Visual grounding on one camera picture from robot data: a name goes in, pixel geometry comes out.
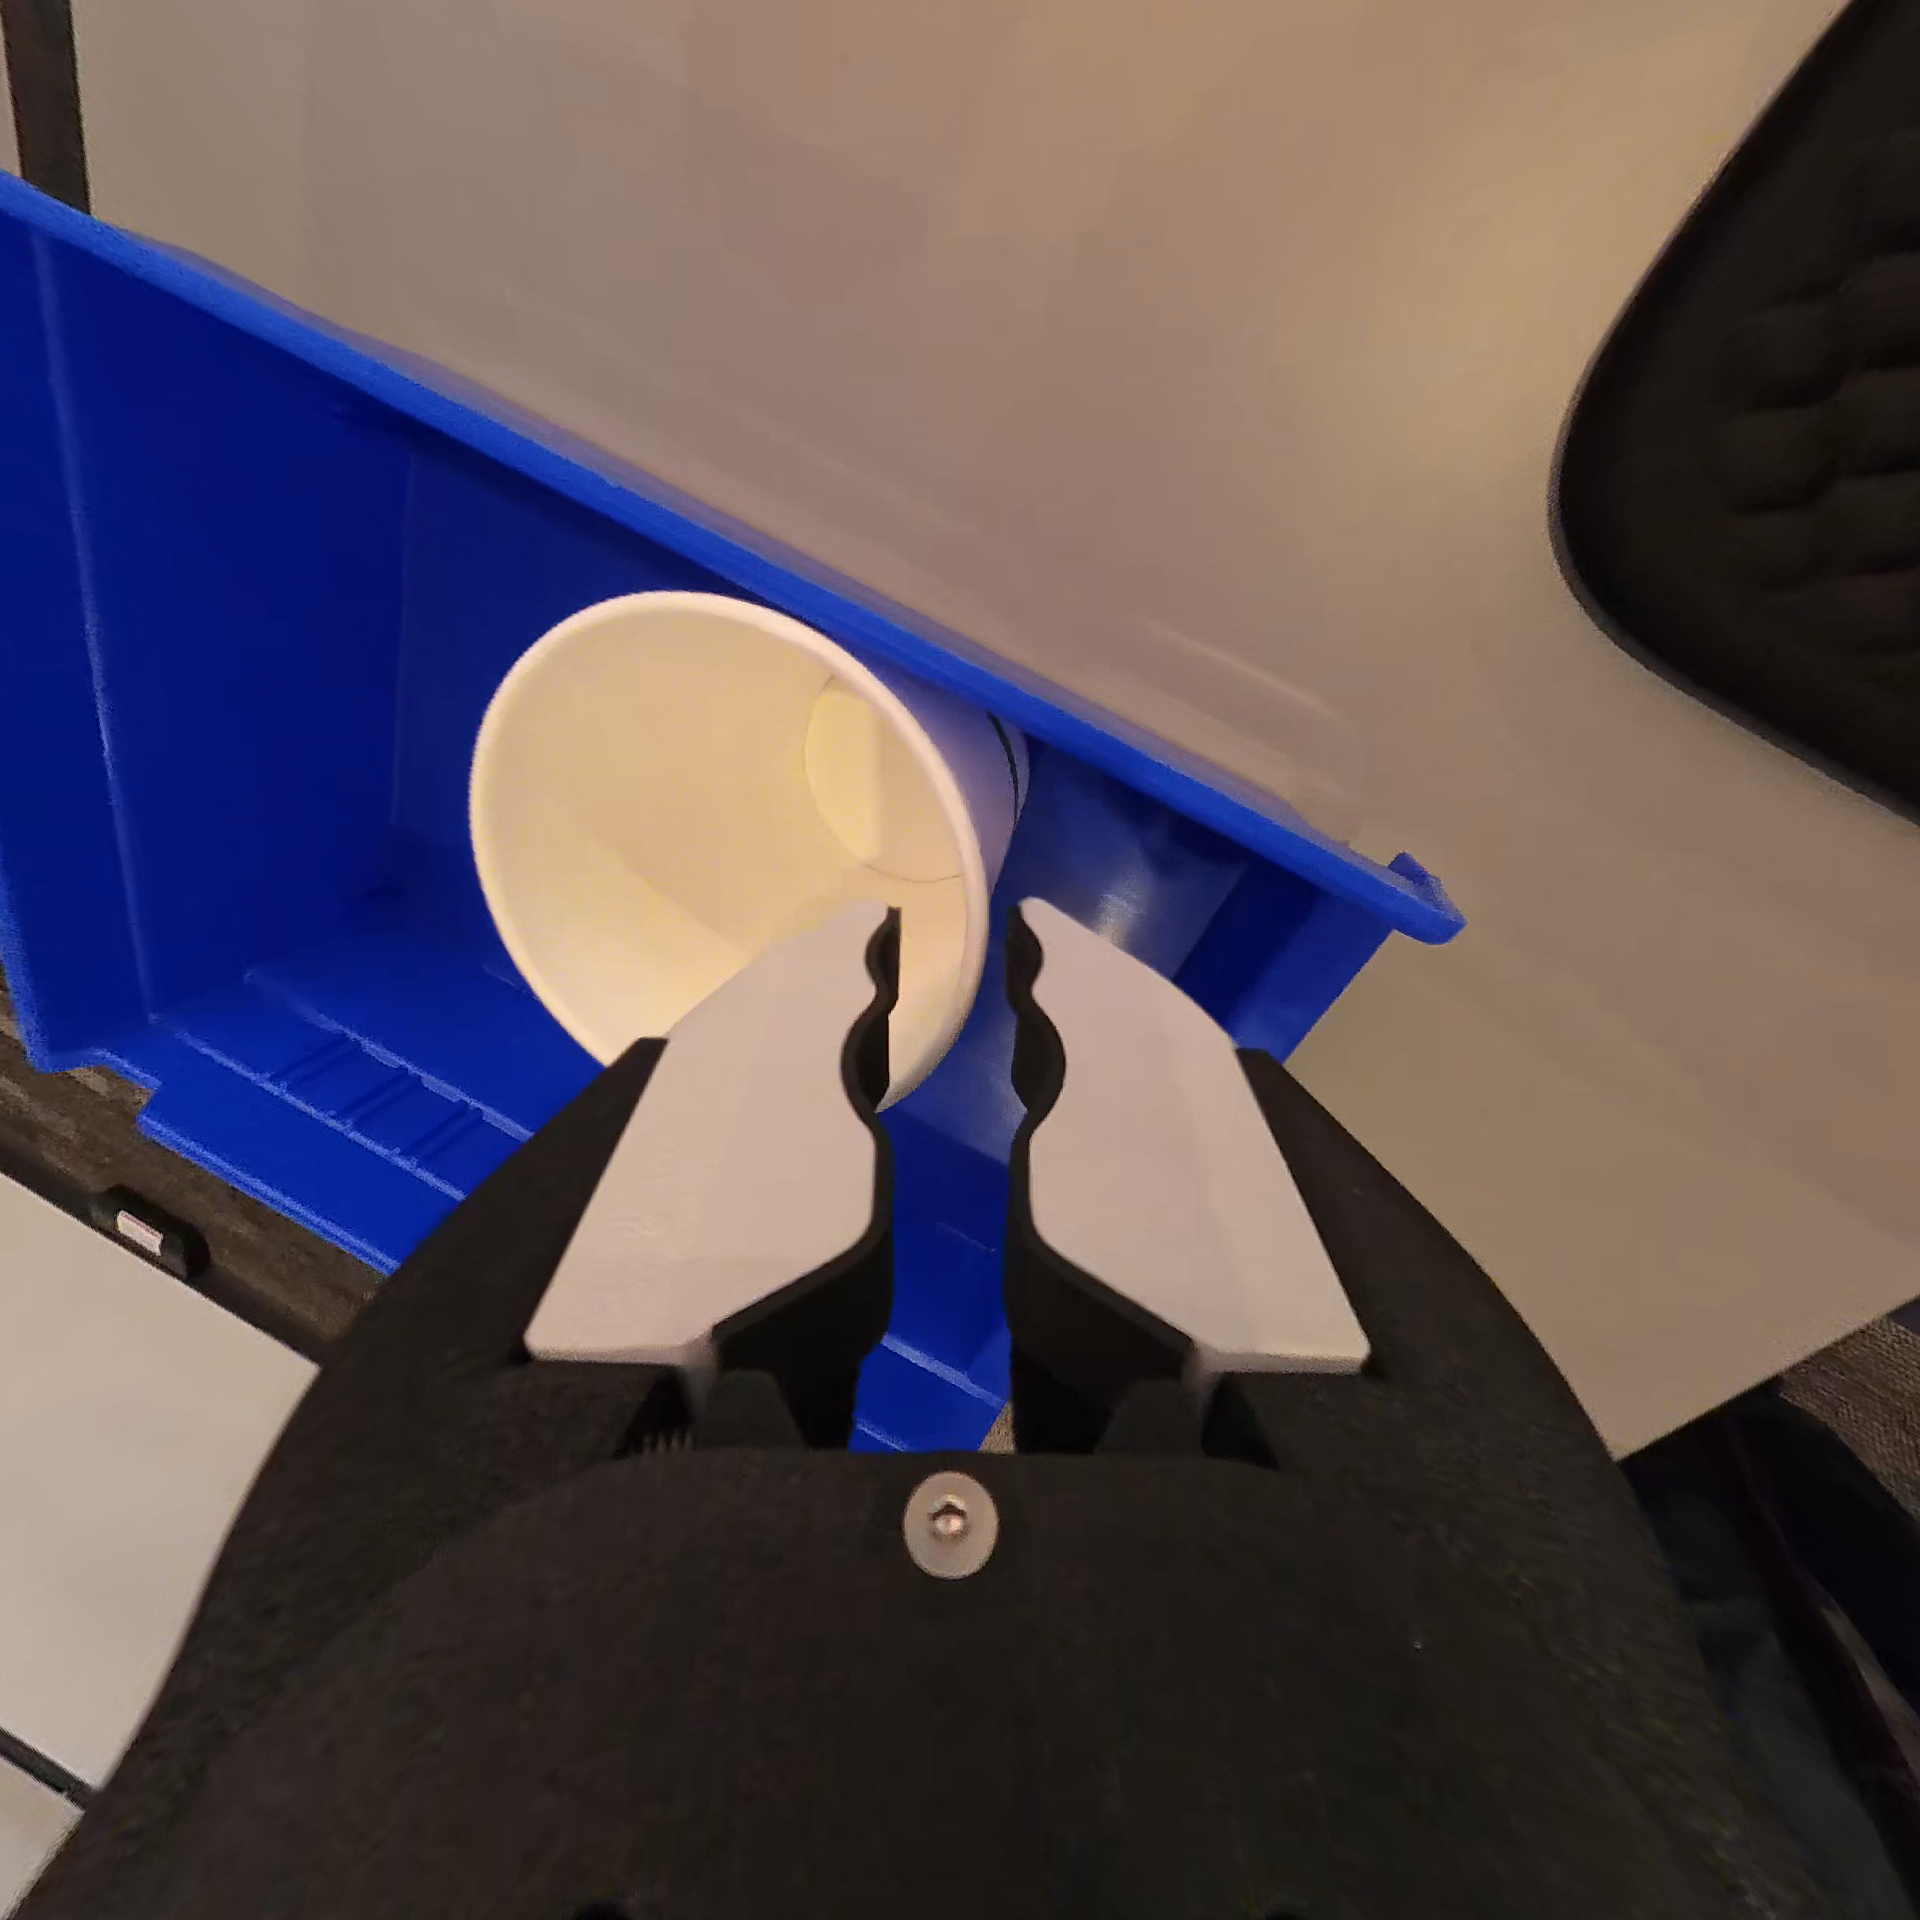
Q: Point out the white paper cup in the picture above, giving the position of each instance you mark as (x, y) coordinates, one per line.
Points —
(644, 839)

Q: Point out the black wrist rest pad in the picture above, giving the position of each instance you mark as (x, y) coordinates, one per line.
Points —
(1799, 450)

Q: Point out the blue plastic bin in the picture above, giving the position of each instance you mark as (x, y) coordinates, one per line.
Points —
(226, 597)

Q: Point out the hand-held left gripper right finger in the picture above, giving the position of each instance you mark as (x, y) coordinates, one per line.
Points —
(1188, 1198)

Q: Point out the small black floor box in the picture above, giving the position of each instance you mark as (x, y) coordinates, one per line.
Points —
(142, 1229)

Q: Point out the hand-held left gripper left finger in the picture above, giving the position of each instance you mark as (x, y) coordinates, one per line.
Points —
(721, 1185)

